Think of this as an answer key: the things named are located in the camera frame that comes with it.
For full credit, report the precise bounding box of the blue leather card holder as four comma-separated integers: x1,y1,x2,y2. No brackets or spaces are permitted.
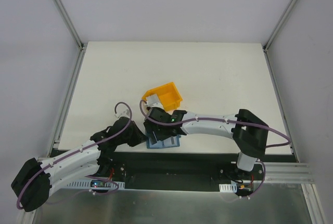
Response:
146,135,181,150

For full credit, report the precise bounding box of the yellow plastic bin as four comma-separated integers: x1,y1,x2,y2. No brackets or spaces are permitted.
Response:
142,82,183,111

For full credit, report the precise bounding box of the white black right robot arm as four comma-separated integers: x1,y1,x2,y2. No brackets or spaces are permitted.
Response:
144,107,268,180

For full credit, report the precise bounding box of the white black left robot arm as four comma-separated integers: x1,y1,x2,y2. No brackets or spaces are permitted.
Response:
11,117,147,212

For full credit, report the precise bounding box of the stack of white cards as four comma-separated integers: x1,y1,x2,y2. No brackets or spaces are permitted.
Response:
146,94,160,106

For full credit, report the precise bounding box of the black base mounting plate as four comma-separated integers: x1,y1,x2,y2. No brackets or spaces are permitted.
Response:
85,150,273,192

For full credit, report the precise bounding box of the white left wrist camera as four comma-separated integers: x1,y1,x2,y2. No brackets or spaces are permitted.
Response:
115,109,131,118

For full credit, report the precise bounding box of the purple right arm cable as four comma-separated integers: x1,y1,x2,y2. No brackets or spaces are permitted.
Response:
139,99,291,148

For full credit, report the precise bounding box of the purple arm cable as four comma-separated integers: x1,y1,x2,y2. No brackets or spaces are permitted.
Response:
16,102,133,209
139,99,291,148

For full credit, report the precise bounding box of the white slotted cable duct left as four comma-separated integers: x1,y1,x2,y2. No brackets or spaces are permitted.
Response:
64,179,125,190

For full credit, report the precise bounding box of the white slotted cable duct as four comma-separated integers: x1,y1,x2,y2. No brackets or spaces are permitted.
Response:
219,183,237,193
64,179,125,190

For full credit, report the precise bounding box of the white slotted cable duct right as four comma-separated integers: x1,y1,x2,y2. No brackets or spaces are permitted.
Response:
219,183,237,193

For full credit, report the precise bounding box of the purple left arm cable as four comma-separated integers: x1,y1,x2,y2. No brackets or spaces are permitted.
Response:
16,102,133,209

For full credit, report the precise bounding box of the aluminium frame rail right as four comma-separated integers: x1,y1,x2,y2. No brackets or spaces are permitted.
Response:
263,0,299,53

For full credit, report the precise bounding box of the aluminium frame rail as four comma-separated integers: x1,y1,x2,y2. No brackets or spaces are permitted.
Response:
52,0,85,50
263,0,299,53

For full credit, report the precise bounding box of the aluminium frame rail left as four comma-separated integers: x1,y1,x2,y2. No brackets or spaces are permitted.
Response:
52,0,85,50

